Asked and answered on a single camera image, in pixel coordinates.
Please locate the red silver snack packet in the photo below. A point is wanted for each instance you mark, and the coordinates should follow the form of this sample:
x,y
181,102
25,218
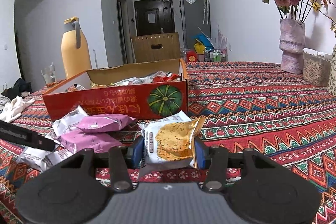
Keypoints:
x,y
160,77

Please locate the pink snack packet upper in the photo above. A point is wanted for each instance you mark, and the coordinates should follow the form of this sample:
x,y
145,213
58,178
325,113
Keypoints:
x,y
104,123

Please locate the grey refrigerator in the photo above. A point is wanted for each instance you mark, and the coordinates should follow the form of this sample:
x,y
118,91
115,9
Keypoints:
x,y
192,12

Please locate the red gift box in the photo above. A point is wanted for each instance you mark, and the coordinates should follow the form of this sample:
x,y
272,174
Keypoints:
x,y
191,57

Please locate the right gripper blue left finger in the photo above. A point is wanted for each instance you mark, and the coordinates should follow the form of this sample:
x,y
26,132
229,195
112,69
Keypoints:
x,y
134,153

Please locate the white cloth gloves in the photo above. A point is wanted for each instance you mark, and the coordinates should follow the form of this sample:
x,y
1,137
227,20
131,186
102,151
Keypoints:
x,y
13,110

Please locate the dark entrance door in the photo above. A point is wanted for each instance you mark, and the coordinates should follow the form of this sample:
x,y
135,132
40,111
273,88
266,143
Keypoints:
x,y
154,17

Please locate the drinking glass with straw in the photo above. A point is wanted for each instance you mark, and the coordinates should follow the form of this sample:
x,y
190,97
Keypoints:
x,y
48,74

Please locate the wire storage rack with bottles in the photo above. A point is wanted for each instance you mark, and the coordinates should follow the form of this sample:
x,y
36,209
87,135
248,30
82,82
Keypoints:
x,y
215,54

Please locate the pink snack packet lower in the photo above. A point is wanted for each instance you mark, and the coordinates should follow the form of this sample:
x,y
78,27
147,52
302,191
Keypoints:
x,y
76,140

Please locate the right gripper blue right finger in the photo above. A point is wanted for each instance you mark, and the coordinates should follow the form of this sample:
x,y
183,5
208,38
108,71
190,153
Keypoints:
x,y
201,154

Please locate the yellow cracker snack packet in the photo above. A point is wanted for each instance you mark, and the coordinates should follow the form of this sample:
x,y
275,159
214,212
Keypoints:
x,y
170,144

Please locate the black chair with clothes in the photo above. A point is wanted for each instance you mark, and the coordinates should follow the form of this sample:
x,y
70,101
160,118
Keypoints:
x,y
20,87

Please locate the yellow thermos jug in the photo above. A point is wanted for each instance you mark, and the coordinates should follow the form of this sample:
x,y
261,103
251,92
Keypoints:
x,y
74,48

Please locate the pink textured vase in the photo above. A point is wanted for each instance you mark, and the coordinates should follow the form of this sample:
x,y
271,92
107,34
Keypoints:
x,y
292,43

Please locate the wooden chair back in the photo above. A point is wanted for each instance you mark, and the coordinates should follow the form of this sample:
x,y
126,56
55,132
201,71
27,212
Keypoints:
x,y
156,47

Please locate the orange cardboard pumpkin box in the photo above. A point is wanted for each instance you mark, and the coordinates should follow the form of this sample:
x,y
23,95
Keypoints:
x,y
126,89

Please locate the pink snack packet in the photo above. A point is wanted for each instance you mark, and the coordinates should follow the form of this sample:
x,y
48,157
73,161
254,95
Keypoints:
x,y
104,123
76,140

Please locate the clear container with seeds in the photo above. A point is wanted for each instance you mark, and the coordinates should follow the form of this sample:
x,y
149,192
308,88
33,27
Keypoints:
x,y
316,67

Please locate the patterned red tablecloth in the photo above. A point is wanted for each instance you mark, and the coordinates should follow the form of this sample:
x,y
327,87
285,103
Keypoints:
x,y
247,105

